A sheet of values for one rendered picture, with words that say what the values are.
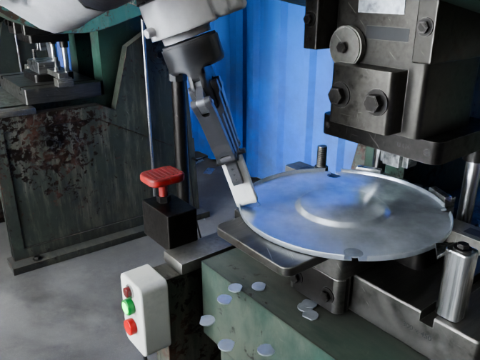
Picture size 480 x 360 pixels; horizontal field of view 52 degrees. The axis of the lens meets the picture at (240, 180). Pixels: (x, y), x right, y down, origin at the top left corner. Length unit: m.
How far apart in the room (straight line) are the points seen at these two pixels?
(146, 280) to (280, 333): 0.24
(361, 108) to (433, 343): 0.30
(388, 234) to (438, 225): 0.08
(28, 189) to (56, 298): 0.45
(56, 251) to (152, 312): 1.43
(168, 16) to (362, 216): 0.35
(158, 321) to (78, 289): 1.18
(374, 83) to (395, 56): 0.04
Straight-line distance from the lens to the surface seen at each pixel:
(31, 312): 1.94
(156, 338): 0.87
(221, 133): 0.62
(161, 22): 0.61
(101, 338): 1.75
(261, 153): 2.83
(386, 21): 0.68
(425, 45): 0.60
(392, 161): 0.77
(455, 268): 0.62
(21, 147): 2.07
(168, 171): 0.90
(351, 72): 0.67
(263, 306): 0.73
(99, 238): 2.28
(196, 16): 0.61
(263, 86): 2.73
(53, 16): 0.62
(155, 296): 0.83
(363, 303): 0.71
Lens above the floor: 1.07
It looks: 22 degrees down
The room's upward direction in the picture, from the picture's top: straight up
